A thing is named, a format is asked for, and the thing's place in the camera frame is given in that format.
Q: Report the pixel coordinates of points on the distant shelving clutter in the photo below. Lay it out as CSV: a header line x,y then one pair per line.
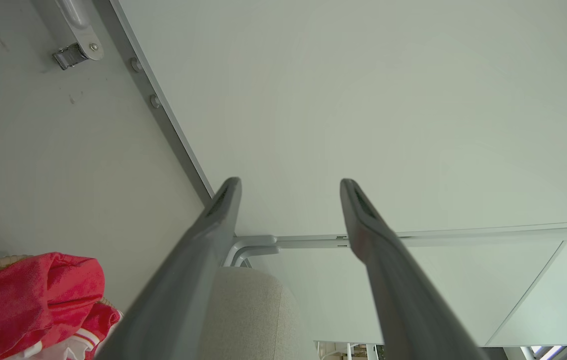
x,y
351,351

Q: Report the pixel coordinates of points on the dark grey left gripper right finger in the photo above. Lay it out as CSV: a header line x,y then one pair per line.
x,y
403,300

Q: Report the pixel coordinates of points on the grey baseboard strip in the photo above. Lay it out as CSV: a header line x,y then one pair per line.
x,y
163,110

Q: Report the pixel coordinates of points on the red and white garment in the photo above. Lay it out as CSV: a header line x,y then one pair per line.
x,y
28,300

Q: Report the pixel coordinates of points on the beige upholstered chair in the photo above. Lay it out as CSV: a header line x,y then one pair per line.
x,y
253,320

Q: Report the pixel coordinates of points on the grey metal frame post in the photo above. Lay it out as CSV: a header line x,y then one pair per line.
x,y
463,237

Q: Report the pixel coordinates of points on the metal table leg caster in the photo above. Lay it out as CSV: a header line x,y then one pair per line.
x,y
76,35

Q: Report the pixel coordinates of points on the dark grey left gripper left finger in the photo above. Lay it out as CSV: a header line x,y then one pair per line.
x,y
183,290

